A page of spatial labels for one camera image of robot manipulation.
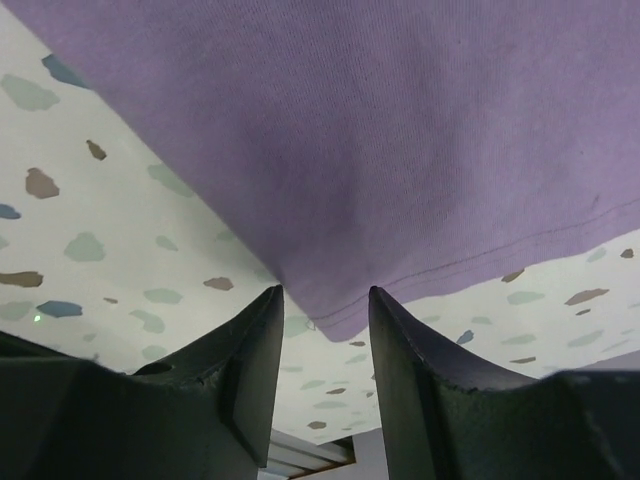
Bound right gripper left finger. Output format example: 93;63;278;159
1;286;284;479

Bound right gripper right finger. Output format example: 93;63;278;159
368;287;639;480

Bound purple t shirt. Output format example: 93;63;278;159
7;1;639;341

